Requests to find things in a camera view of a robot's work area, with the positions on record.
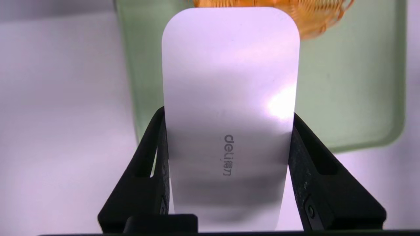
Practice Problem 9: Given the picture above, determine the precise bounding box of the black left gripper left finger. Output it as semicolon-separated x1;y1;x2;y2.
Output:
97;106;170;233

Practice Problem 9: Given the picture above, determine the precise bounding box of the light green plastic tray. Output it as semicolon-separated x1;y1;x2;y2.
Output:
113;0;407;154

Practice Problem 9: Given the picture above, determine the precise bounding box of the small yellow scalloped basket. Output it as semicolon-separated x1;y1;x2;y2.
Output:
192;0;355;41

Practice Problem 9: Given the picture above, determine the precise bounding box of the white pencil case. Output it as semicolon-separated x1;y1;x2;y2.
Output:
161;7;301;232

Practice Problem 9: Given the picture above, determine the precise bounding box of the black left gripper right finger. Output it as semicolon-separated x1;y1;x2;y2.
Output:
288;112;387;231

